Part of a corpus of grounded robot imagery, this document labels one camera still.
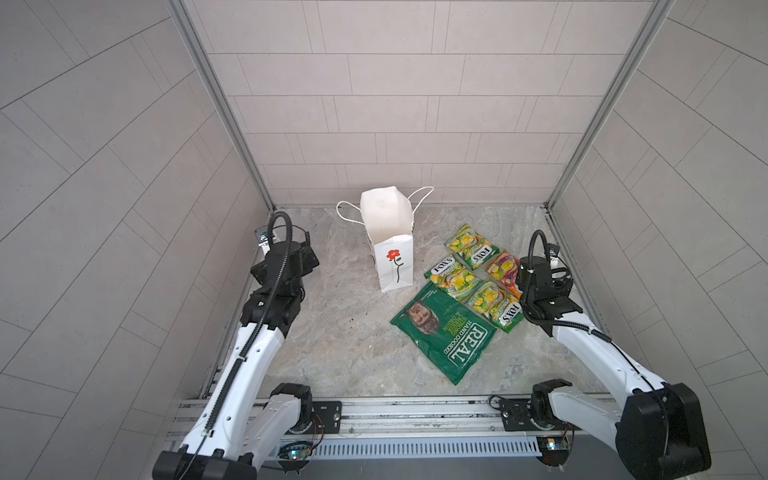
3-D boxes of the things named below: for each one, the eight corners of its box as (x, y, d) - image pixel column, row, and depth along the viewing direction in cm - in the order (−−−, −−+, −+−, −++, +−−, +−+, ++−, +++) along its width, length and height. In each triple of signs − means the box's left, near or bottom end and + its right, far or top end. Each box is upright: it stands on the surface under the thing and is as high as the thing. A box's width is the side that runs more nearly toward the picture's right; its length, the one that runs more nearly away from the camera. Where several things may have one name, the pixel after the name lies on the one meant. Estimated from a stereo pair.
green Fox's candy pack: (475, 272, 100) (477, 267, 97) (443, 245, 107) (445, 239, 105) (497, 254, 105) (499, 248, 102) (465, 229, 112) (467, 223, 110)
